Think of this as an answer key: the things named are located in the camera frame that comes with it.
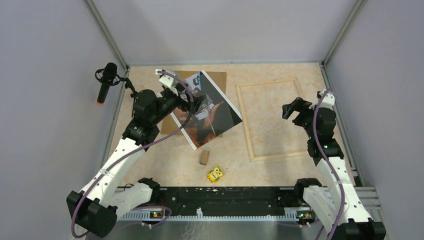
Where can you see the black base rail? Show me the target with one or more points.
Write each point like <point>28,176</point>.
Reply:
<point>252,201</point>

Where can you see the printed photo sheet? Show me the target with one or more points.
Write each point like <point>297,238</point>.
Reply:
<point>216,115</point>

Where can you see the brown cardboard backing board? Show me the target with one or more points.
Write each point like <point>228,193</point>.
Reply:
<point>220,79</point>

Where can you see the black microphone on tripod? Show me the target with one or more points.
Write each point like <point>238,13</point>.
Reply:
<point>108,77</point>

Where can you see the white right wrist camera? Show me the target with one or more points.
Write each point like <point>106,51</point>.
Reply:
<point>326,99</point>

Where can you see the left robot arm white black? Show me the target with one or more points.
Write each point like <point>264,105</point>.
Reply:
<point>97,207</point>

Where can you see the yellow owl toy block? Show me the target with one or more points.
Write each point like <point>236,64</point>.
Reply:
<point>215,174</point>

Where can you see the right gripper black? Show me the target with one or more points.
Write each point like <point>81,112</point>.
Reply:
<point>299,105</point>

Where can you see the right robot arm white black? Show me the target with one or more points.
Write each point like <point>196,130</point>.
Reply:
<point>337,205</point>

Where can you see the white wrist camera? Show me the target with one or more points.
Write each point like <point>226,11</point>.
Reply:
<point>167,77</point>
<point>326,99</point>

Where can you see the small wooden block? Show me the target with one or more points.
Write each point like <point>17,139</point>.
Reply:
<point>204,157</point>

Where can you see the light wooden picture frame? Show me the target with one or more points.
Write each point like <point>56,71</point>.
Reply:
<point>267,135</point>

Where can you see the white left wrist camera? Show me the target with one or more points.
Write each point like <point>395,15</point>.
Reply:
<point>167,77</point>

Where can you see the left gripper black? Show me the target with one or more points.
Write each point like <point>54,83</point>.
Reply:
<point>188,105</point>

